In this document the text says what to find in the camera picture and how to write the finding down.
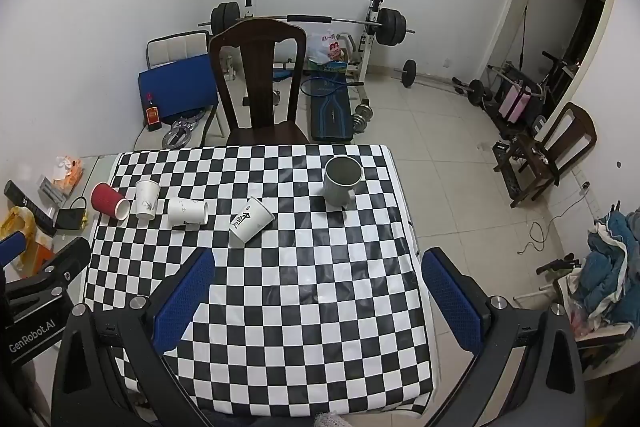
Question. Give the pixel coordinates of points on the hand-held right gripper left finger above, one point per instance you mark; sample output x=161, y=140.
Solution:
x=184, y=302

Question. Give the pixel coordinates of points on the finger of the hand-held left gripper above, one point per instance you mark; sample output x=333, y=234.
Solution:
x=11, y=247
x=70, y=259

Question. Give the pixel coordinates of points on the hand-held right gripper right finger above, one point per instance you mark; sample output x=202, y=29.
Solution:
x=452, y=302

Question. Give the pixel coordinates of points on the white paper cup black print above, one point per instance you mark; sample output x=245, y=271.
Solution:
x=249, y=221

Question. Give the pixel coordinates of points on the white mug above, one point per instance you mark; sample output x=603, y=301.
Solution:
x=336, y=192

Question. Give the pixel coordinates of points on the red paper cup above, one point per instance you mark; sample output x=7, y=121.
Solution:
x=107, y=199

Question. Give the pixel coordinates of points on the white paper cup faint print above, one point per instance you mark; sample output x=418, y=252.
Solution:
x=186, y=212

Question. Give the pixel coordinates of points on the plain white paper cup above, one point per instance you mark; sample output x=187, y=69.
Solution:
x=146, y=199

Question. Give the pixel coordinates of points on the yellow plastic bag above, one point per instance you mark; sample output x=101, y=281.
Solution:
x=17, y=224

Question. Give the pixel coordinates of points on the black pouch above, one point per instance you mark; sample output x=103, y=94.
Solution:
x=70, y=217

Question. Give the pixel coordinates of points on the long black box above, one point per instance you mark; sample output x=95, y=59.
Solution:
x=27, y=204

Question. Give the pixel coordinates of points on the orange tissue pack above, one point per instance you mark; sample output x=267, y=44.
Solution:
x=69, y=174

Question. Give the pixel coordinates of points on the black white checkered tablecloth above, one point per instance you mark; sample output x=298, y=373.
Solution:
x=310, y=282

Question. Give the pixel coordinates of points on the teal clothes pile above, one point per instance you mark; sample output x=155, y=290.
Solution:
x=610, y=267

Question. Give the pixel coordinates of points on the dark bottle red label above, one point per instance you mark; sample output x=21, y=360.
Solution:
x=152, y=117

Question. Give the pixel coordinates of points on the chrome dumbbell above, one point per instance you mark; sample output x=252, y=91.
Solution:
x=362, y=117

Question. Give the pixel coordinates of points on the exercise machine with pink pad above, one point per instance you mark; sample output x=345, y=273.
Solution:
x=515, y=103

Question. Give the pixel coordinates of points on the brown wooden chair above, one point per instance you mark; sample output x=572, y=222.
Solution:
x=575, y=132

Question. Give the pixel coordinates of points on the black weight bench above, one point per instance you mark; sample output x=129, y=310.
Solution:
x=330, y=119

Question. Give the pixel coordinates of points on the long barbell small plates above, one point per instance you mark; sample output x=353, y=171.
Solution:
x=409, y=73

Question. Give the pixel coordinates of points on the blue badminton racket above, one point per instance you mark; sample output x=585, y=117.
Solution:
x=320, y=88

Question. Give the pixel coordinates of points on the dark wooden chair tall back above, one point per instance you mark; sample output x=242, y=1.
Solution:
x=257, y=57

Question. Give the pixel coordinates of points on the green box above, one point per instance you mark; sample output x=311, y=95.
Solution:
x=327, y=66

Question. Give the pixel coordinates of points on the barbell with black plates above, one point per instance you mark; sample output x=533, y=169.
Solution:
x=390, y=27

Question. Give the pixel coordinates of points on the white printed plastic bag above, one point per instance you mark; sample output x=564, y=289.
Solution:
x=325, y=47

